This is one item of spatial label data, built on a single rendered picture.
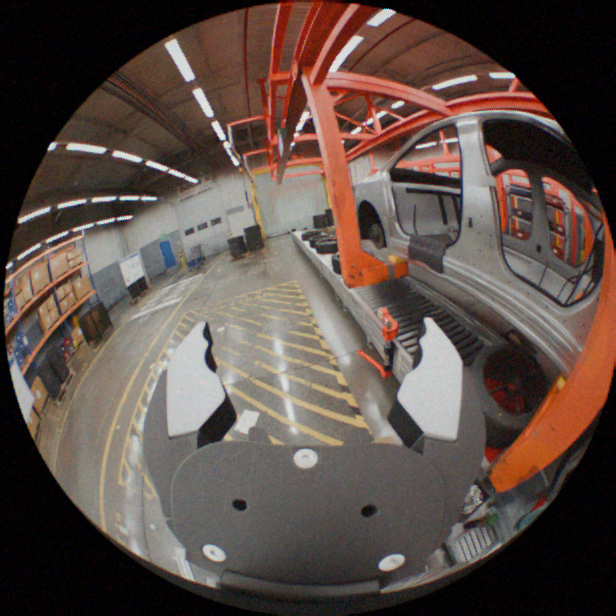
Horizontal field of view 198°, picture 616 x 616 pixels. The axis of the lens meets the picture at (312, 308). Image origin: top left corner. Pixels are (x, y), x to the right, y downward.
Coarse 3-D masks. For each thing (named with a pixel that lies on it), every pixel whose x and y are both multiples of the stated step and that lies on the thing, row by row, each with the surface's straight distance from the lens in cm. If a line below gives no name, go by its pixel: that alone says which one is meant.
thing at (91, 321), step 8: (88, 312) 723; (96, 312) 737; (104, 312) 762; (80, 320) 794; (88, 320) 744; (96, 320) 729; (104, 320) 753; (80, 328) 821; (88, 328) 768; (96, 328) 723; (104, 328) 745; (88, 336) 795; (96, 336) 748; (88, 344) 826
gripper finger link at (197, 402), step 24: (192, 336) 12; (192, 360) 10; (168, 384) 9; (192, 384) 9; (216, 384) 8; (168, 408) 9; (192, 408) 8; (216, 408) 8; (192, 432) 8; (216, 432) 8
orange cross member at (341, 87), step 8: (328, 80) 231; (336, 80) 234; (344, 80) 238; (328, 88) 227; (336, 88) 229; (344, 88) 231; (352, 88) 233; (360, 88) 237; (368, 88) 242; (376, 88) 248; (384, 88) 256; (376, 96) 254; (384, 96) 256; (392, 96) 257; (400, 96) 262; (408, 96) 272; (416, 96) 283; (416, 104) 279; (424, 104) 283; (432, 104) 298; (432, 112) 304; (440, 112) 303; (448, 112) 318
